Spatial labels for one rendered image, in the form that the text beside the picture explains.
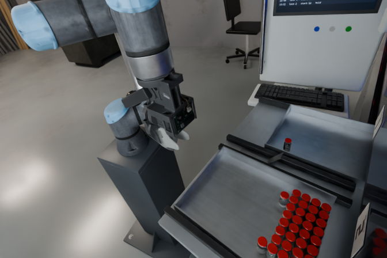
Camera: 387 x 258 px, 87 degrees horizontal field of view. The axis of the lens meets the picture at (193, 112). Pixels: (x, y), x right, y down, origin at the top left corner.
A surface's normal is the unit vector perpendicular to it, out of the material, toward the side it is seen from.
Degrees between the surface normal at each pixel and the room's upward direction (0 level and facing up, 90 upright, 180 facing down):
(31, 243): 0
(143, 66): 90
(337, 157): 0
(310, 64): 90
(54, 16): 70
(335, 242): 0
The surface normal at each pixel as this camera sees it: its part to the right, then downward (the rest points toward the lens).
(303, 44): -0.48, 0.58
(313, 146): -0.14, -0.79
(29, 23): 0.28, 0.24
